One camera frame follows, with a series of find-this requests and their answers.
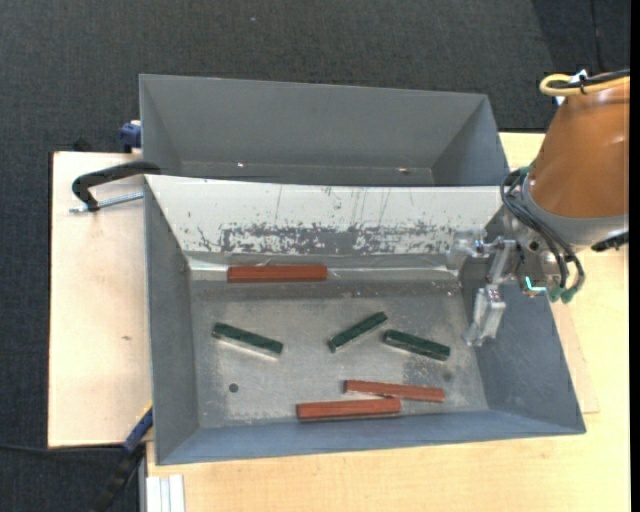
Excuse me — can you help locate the grey metal bin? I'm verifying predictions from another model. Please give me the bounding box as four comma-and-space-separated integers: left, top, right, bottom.
137, 73, 588, 467

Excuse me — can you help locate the red-brown flat block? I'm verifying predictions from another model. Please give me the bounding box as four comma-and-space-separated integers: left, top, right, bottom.
295, 397, 403, 424
226, 264, 329, 285
342, 379, 447, 405

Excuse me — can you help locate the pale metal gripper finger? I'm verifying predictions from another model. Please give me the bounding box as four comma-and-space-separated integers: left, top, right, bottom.
444, 230, 489, 271
462, 285, 507, 349

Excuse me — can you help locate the dark green flat block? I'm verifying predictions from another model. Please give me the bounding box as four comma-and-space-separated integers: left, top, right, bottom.
382, 328, 452, 363
326, 310, 390, 354
210, 321, 285, 358

